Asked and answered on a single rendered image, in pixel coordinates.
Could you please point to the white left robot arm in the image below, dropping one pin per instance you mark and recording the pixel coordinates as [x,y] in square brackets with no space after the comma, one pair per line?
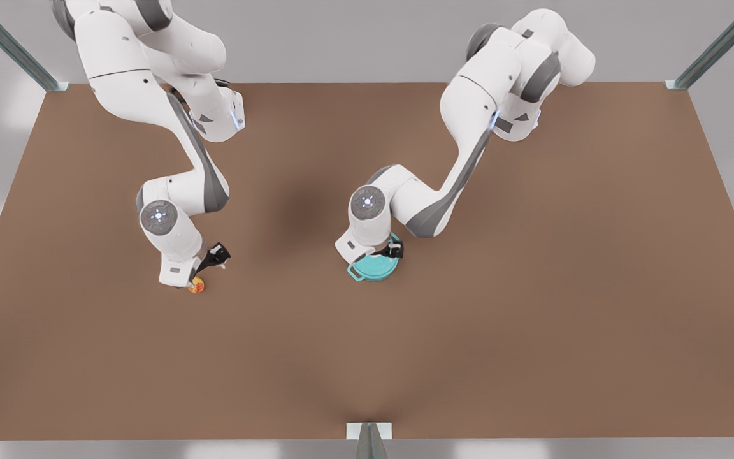
[469,108]

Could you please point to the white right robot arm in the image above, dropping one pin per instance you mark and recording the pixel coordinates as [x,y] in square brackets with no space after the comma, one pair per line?
[179,153]

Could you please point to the orange potato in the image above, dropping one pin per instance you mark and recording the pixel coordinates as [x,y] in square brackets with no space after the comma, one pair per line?
[196,286]

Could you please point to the silver frame post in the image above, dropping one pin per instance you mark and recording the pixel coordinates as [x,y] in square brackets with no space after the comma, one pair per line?
[13,46]
[717,48]
[368,440]

